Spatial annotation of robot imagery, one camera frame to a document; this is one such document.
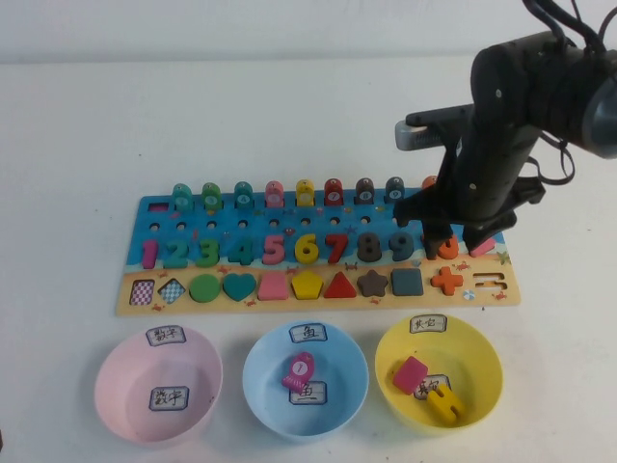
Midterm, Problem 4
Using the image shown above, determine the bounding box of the pink trapezoid piece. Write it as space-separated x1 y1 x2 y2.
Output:
257 273 289 302

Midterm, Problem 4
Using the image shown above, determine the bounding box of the grey wrist camera black mount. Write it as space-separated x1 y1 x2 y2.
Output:
393 102 478 160

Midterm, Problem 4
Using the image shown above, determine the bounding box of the white paper label 鱼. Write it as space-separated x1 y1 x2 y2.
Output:
289 322 330 344
288 380 330 405

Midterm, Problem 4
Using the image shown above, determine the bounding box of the pink greater-than sign piece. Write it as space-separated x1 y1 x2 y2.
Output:
469 234 497 259

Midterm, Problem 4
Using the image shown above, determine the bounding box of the brown star piece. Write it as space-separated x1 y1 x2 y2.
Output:
357 269 389 298

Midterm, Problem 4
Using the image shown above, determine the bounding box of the red triangle piece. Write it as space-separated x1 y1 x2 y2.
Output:
323 271 359 300

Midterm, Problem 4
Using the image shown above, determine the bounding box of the red fish piece number seven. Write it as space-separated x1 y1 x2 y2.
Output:
323 177 344 207

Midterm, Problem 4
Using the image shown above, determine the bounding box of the pink fish piece number five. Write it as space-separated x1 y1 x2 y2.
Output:
263 180 285 209

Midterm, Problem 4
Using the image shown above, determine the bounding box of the pink plastic bowl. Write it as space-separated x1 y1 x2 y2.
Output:
94 325 225 444

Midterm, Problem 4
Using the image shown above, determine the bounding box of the teal fish piece number four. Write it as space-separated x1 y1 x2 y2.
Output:
233 180 255 210

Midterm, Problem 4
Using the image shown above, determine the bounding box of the yellow pentagon piece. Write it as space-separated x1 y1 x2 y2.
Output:
290 270 324 301

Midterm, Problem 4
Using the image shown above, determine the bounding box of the green circle piece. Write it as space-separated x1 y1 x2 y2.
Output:
188 273 221 304

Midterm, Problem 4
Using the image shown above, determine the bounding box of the yellow equals sign piece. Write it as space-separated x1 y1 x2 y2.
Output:
426 386 467 427

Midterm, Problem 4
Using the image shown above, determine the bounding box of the white paper label 其它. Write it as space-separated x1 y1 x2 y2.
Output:
413 373 452 400
409 315 448 334

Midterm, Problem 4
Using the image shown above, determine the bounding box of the yellow plastic bowl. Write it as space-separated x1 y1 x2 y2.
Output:
374 315 504 438

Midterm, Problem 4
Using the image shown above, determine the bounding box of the magenta fish piece number one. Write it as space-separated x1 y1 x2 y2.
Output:
281 353 317 390

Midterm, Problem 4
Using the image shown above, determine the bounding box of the orange plus sign piece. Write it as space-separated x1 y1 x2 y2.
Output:
430 267 464 296

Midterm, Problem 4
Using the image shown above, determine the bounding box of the pink rectangle block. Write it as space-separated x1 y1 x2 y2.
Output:
391 356 429 393

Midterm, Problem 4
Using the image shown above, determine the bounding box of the yellow fish piece number six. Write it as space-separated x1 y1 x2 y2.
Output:
295 179 315 208

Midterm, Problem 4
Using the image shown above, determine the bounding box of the blue plastic bowl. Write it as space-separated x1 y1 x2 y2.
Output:
242 321 370 444

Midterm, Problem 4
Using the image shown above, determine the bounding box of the white paper label 数字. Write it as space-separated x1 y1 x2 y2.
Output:
146 325 188 347
148 386 191 413

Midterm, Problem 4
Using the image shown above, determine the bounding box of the teal heart piece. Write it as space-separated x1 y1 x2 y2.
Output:
222 273 256 303

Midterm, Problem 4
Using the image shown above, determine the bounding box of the wooden ocean puzzle board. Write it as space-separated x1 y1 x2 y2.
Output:
114 185 523 318

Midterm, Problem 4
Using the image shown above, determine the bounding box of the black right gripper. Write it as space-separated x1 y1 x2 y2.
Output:
393 111 547 259

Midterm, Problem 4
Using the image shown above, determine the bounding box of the brown fish piece number eight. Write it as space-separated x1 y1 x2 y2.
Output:
355 177 375 206

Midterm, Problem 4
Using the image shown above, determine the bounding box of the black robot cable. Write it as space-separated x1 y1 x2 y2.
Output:
523 0 617 184

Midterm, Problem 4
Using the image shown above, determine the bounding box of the slate square piece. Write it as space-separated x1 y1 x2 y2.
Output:
390 268 424 297

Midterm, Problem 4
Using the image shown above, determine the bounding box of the green fish piece number three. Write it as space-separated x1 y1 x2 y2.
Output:
201 182 223 212

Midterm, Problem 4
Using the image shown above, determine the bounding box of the teal fish piece number two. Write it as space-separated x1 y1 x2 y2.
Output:
172 183 193 213

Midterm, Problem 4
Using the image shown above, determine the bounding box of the slate fish piece number nine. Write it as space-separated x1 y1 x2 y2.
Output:
385 177 406 205

